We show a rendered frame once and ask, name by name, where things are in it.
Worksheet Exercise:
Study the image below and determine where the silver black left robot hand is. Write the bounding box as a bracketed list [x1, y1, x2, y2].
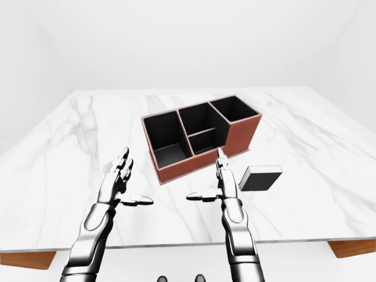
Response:
[96, 147, 155, 206]

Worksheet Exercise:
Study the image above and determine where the red-brown desk caddy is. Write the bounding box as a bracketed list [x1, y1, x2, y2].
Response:
[140, 94, 262, 186]

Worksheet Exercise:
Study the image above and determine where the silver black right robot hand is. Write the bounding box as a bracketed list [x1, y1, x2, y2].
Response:
[186, 147, 242, 204]

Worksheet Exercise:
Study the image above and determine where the brown wooden table leg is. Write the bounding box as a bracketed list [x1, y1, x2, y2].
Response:
[0, 250, 56, 270]
[327, 238, 376, 259]

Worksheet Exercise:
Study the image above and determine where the black book with white pages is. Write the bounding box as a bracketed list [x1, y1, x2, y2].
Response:
[239, 165, 283, 192]

